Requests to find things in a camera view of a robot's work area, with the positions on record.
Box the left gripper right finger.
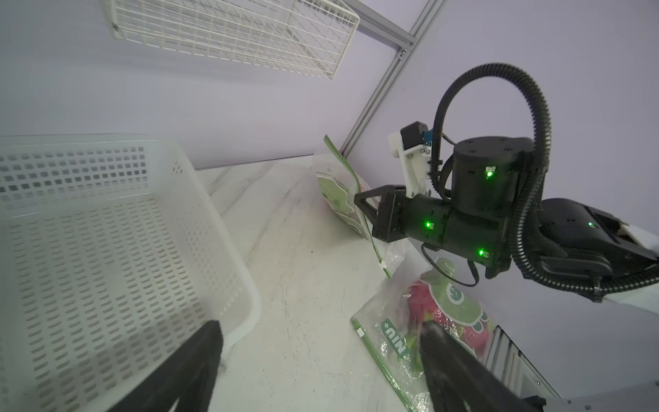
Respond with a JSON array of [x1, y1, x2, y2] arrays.
[[420, 321, 541, 411]]

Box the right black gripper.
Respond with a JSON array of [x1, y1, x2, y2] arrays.
[[355, 185, 510, 278]]

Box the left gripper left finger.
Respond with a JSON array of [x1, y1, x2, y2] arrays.
[[111, 320, 224, 411]]

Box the clear zip-top bag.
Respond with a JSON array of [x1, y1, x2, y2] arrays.
[[351, 269, 496, 411], [312, 136, 406, 278]]

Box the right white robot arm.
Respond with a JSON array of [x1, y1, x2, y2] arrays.
[[355, 63, 658, 313]]

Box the dragon fruit in near bag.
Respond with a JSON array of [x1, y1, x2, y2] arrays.
[[405, 280, 494, 358]]

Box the white plastic basket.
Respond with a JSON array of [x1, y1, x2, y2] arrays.
[[1, 135, 262, 411]]

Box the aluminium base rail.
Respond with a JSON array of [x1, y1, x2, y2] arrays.
[[486, 326, 658, 411]]

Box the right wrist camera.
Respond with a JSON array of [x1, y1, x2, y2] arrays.
[[388, 122, 432, 198]]

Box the white wire wall basket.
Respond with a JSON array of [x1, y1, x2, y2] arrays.
[[101, 0, 360, 79]]

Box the aluminium frame struts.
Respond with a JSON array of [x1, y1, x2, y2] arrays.
[[340, 0, 446, 156]]

